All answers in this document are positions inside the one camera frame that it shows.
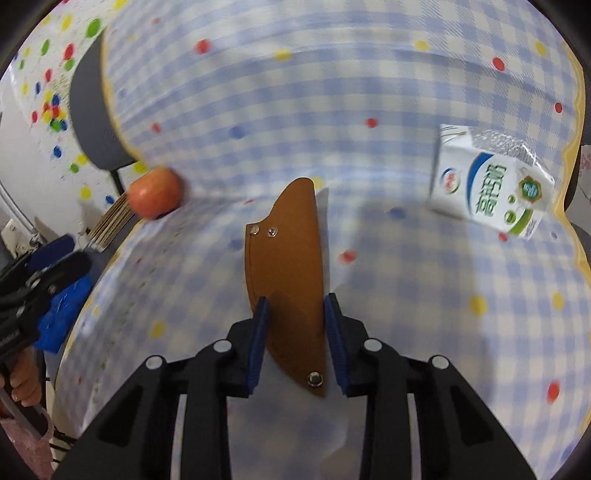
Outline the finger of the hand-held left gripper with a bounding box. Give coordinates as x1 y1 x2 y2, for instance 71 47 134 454
25 234 75 273
28 251 92 298

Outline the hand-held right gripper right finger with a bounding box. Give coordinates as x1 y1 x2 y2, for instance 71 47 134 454
324 293 539 480

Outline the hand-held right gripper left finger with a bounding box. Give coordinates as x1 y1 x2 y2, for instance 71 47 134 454
53 296 271 480

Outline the brown leather sheath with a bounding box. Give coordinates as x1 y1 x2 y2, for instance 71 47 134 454
243 178 329 398

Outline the person's left forearm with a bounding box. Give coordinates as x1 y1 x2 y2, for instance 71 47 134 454
0 406 55 480

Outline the person's left hand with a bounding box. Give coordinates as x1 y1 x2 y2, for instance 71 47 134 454
0 347 43 408

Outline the blue plastic basket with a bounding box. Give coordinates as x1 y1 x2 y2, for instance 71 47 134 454
36 272 94 355

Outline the red apple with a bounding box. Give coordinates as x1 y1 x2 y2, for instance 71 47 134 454
128 167 182 220

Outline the white milk carton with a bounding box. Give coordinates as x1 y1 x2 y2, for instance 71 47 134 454
426 124 556 241

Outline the blue checkered cloth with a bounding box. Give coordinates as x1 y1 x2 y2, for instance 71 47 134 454
54 0 591 480

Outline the polka dot wall cloth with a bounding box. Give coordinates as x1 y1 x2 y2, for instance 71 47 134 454
0 0 123 222

